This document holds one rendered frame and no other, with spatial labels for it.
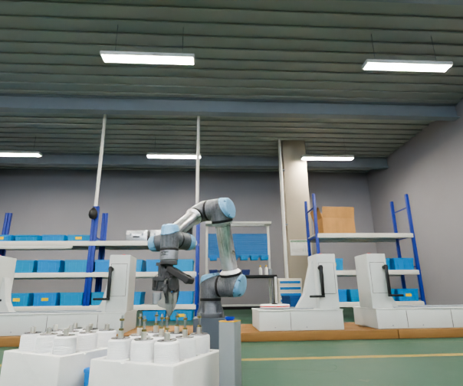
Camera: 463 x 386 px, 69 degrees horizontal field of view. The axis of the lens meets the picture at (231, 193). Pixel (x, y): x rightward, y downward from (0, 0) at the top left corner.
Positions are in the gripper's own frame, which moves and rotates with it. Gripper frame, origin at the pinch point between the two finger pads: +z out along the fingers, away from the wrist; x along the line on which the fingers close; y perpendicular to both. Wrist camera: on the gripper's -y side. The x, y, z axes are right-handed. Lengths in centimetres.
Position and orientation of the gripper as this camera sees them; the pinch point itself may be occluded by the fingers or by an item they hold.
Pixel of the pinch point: (171, 312)
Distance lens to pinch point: 143.6
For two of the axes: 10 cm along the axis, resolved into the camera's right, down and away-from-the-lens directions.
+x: -4.1, -2.6, -8.7
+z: 0.1, 9.6, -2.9
